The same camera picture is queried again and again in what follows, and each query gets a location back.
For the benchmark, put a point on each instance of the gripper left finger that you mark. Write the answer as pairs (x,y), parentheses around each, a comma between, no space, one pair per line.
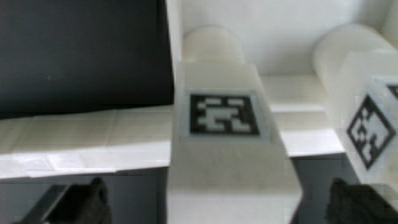
(72,204)

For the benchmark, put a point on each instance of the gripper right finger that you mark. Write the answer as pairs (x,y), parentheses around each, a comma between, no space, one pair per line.
(357,206)

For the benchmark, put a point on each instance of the white chair leg front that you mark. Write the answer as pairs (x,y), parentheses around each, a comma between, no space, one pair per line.
(231,184)

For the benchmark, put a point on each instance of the white chair leg with tag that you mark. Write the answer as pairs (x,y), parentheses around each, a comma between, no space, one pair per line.
(355,66)

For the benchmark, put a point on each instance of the white chair seat part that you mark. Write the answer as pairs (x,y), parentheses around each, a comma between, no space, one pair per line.
(277,27)

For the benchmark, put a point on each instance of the white frame wall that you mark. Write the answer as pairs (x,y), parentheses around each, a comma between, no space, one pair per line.
(83,143)

